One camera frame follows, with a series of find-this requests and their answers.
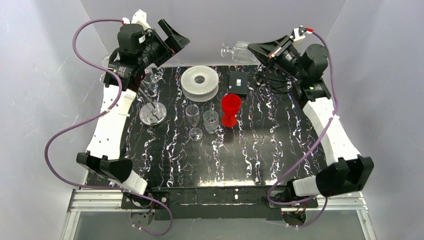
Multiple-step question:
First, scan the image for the red wine glass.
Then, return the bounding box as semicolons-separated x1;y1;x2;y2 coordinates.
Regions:
221;94;242;128

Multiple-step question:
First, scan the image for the clear champagne flute glass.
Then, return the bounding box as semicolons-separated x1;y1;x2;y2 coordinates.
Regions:
185;104;203;141

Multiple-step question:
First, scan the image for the clear wide wine glass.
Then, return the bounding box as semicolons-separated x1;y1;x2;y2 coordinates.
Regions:
142;68;162;94

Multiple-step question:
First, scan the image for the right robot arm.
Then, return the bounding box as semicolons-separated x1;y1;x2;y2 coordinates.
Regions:
247;35;375;206

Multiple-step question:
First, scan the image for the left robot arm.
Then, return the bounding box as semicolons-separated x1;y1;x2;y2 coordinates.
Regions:
76;19;191;195

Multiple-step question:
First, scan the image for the clear martini glass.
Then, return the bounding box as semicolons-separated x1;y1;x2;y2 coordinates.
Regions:
101;53;114;70

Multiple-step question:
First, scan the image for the chrome wine glass rack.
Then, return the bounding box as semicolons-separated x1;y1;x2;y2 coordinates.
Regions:
99;67;168;127

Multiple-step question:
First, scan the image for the black flat box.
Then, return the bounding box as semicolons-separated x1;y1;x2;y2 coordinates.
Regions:
228;71;248;98

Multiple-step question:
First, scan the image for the white filament spool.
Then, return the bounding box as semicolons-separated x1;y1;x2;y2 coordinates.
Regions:
180;65;219;103

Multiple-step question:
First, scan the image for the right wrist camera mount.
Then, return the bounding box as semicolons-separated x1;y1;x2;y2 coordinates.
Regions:
289;25;314;43

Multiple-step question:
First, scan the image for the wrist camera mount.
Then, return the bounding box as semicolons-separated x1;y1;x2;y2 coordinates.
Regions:
289;25;314;43
122;9;152;32

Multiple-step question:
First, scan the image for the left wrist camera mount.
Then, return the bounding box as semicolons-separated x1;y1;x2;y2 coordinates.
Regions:
122;9;152;32

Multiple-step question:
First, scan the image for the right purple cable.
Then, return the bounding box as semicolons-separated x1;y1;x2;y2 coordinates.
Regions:
266;29;339;229

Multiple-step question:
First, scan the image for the purple cable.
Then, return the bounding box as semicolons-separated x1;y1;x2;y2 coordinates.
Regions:
44;18;174;237
266;29;339;229

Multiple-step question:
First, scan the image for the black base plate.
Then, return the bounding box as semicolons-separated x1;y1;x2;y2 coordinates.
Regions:
120;187;319;222

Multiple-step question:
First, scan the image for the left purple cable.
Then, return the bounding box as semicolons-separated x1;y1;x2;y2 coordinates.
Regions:
44;18;174;237

